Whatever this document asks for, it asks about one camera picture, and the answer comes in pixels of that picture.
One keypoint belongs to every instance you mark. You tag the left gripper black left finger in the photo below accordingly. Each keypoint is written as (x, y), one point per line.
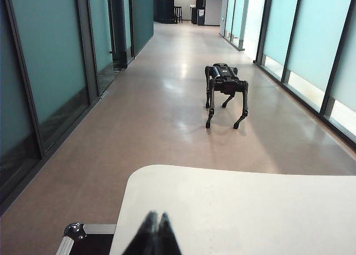
(150, 238)

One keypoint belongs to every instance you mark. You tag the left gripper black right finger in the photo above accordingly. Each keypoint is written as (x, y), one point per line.
(167, 238)

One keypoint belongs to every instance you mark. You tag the black aluminium-edged flight case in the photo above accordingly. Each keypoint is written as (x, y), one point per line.
(83, 241)

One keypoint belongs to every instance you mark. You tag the dark wooden bar stool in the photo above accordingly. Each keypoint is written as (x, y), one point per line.
(178, 14)

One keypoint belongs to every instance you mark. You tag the dark green counter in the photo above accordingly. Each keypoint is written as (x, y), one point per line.
(164, 11)

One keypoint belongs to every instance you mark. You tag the tall black machine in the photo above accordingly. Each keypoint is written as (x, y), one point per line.
(200, 4)

